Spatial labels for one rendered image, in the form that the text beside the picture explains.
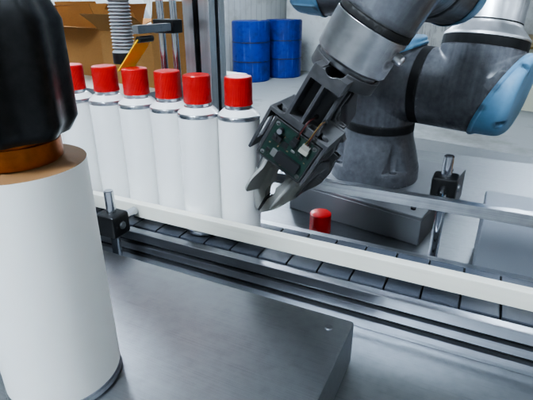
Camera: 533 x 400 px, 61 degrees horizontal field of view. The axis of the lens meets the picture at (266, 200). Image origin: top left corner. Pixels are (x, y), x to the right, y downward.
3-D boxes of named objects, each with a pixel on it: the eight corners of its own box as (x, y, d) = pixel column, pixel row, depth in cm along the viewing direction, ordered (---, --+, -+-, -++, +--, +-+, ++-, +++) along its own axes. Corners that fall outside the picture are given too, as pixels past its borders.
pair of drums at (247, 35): (224, 79, 708) (222, 19, 672) (273, 71, 795) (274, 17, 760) (261, 85, 666) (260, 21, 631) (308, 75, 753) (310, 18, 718)
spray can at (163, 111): (159, 213, 67) (143, 68, 58) (193, 207, 68) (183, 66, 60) (163, 228, 62) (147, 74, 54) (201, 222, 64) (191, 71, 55)
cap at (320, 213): (312, 225, 74) (312, 205, 73) (332, 228, 73) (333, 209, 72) (306, 233, 71) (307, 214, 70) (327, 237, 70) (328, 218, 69)
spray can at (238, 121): (214, 232, 61) (205, 76, 53) (240, 219, 65) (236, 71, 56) (243, 245, 58) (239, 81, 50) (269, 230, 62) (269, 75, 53)
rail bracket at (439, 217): (411, 292, 57) (430, 168, 50) (419, 264, 63) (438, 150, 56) (438, 299, 56) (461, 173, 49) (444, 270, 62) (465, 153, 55)
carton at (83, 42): (43, 75, 250) (28, 1, 235) (120, 64, 290) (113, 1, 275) (93, 82, 227) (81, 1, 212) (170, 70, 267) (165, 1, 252)
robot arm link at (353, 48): (352, 1, 46) (419, 46, 45) (328, 41, 49) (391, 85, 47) (328, 1, 40) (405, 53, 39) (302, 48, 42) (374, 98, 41)
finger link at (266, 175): (221, 208, 54) (255, 148, 49) (244, 190, 59) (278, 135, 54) (241, 224, 54) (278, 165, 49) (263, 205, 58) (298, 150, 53)
